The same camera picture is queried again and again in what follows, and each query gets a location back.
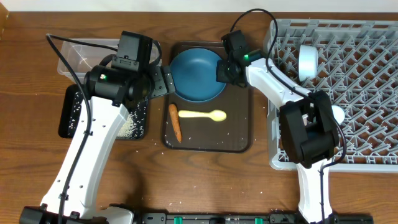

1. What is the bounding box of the light blue bowl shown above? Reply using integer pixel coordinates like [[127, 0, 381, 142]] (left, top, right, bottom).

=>
[[298, 45, 318, 82]]

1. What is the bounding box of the black rectangular tray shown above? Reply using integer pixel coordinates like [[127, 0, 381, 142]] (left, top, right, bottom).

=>
[[58, 84, 149, 140]]

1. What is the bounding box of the white rice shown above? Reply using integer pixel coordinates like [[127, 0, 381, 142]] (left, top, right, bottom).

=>
[[67, 91, 147, 140]]

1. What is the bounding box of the dark brown serving tray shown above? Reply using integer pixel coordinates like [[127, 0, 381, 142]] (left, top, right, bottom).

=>
[[162, 42, 252, 153]]

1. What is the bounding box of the clear plastic bin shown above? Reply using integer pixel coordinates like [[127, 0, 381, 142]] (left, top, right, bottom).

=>
[[57, 38, 161, 83]]

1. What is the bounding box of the light blue plastic cup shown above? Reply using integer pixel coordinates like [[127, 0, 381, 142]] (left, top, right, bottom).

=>
[[331, 105, 345, 125]]

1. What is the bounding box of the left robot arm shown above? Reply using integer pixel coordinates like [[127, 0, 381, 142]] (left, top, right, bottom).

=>
[[19, 31, 175, 223]]

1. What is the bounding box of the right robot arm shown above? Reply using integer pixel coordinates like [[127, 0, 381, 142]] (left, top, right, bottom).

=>
[[216, 30, 343, 223]]

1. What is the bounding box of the dark blue plate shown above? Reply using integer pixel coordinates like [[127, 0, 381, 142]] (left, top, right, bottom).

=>
[[170, 48, 226, 103]]

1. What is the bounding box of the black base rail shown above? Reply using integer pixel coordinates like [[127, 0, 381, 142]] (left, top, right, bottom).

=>
[[133, 213, 374, 224]]

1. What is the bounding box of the yellow plastic spoon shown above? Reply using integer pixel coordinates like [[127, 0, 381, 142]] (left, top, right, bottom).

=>
[[178, 110, 227, 122]]

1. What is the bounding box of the orange carrot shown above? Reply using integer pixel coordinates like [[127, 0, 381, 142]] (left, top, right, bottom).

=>
[[169, 104, 182, 143]]

